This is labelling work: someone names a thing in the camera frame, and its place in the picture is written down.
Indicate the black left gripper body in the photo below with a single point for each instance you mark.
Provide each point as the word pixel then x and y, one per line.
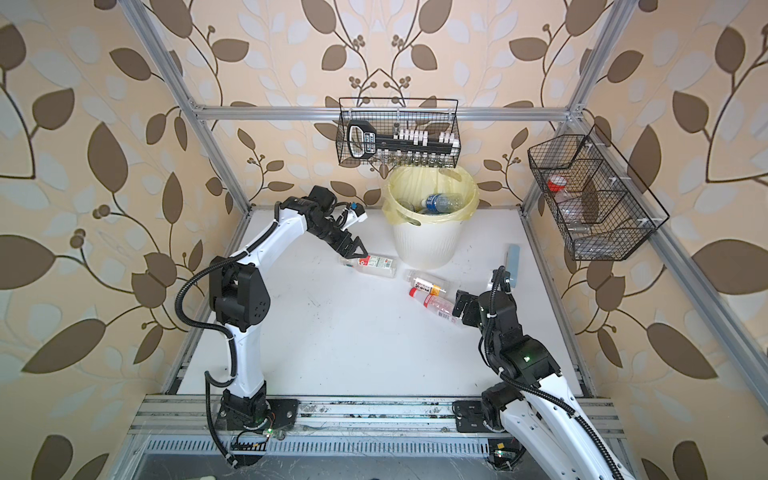
pixel 329 231

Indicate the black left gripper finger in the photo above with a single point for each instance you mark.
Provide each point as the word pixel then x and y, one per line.
pixel 347 251
pixel 358 250

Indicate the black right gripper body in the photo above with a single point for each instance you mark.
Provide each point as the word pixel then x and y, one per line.
pixel 486 335

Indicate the clear bottle red cap red print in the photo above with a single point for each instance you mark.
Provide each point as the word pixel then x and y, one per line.
pixel 437 305

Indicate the clear bottle green red neck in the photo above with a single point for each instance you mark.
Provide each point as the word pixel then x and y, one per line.
pixel 375 265

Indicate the water bottle blue label white cap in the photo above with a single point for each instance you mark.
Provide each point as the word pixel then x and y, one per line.
pixel 442 203

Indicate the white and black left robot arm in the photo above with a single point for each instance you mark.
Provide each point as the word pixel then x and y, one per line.
pixel 239 299

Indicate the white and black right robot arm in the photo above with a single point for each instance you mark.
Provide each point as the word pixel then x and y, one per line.
pixel 532 400

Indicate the white ribbed waste bin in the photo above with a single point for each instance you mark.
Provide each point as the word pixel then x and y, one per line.
pixel 427 241

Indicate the yellow bin liner bag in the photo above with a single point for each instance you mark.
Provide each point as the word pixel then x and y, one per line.
pixel 407 189

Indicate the black rack of white vials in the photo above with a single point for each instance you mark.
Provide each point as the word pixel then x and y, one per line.
pixel 365 142

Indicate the red capped item in basket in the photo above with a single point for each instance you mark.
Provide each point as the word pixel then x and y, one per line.
pixel 556 183

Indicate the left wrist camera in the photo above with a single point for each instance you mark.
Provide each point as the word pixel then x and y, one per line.
pixel 328 202

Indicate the black wire basket back wall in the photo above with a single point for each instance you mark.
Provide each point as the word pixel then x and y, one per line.
pixel 432 114

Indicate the black wire basket wall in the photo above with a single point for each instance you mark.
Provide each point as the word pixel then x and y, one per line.
pixel 432 114
pixel 606 210

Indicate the black wire basket right wall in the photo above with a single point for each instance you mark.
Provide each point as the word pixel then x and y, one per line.
pixel 606 210

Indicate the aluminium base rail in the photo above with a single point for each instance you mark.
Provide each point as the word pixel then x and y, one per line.
pixel 315 426

